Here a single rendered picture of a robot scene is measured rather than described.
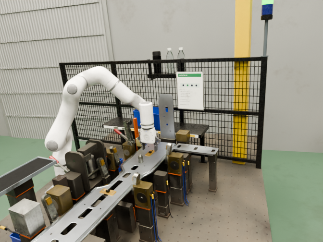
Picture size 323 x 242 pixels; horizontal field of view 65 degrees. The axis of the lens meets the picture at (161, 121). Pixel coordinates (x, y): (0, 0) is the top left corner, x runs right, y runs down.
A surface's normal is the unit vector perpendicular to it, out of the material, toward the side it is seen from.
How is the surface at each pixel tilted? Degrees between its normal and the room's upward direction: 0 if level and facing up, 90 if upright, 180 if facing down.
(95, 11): 90
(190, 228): 0
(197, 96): 90
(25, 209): 0
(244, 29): 90
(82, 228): 0
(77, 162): 90
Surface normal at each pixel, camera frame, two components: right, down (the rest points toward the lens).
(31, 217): 0.90, 0.07
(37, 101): -0.28, 0.33
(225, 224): -0.07, -0.94
